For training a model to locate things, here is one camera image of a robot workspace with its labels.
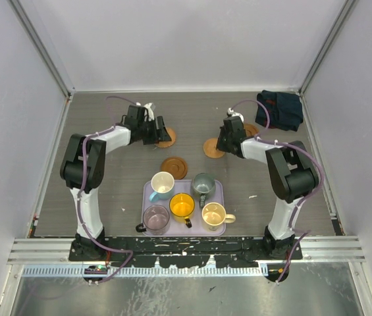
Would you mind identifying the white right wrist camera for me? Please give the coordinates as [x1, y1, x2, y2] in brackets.
[226, 107, 244, 122]

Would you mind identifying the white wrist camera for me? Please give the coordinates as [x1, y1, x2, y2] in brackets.
[226, 107, 244, 122]
[142, 103, 155, 121]

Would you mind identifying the cream mug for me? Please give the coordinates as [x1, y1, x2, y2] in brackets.
[201, 202, 236, 231]

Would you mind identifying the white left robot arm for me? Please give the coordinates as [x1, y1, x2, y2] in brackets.
[60, 103, 171, 261]

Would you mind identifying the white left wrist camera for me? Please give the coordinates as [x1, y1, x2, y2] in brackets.
[142, 103, 155, 121]

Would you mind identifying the dark teal crumpled cloth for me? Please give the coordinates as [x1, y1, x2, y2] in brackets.
[257, 90, 304, 132]

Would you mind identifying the brown wooden coaster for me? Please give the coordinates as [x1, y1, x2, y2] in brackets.
[203, 138, 225, 159]
[160, 157, 188, 180]

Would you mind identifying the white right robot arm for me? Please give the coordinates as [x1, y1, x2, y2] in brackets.
[216, 116, 321, 259]

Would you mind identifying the white slotted cable duct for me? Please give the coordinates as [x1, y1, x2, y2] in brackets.
[21, 262, 268, 278]

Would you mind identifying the lavender plastic tray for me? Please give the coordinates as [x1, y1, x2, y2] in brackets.
[141, 180, 226, 237]

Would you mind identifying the woven rattan coaster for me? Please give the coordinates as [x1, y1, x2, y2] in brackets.
[154, 127, 176, 149]
[244, 123, 259, 137]

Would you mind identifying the aluminium frame rail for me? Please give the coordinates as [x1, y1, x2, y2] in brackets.
[9, 1, 76, 98]

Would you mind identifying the white mug blue handle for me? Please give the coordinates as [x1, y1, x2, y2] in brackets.
[149, 171, 175, 203]

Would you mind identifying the purple glass mug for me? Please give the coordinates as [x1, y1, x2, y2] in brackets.
[136, 205, 171, 236]

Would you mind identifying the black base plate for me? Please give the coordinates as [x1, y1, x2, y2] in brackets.
[68, 235, 304, 269]

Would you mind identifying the grey green ceramic mug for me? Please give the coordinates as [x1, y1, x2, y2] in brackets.
[190, 173, 216, 209]

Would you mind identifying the yellow mug black handle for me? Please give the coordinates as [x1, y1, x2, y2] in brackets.
[169, 193, 195, 228]

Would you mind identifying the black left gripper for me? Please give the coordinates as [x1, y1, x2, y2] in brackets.
[137, 117, 170, 145]

